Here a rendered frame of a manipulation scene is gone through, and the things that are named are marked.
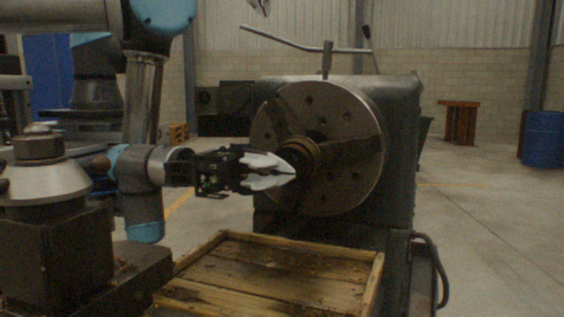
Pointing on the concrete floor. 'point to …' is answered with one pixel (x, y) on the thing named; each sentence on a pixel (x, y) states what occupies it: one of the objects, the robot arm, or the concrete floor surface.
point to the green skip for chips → (422, 135)
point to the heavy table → (461, 122)
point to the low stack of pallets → (178, 132)
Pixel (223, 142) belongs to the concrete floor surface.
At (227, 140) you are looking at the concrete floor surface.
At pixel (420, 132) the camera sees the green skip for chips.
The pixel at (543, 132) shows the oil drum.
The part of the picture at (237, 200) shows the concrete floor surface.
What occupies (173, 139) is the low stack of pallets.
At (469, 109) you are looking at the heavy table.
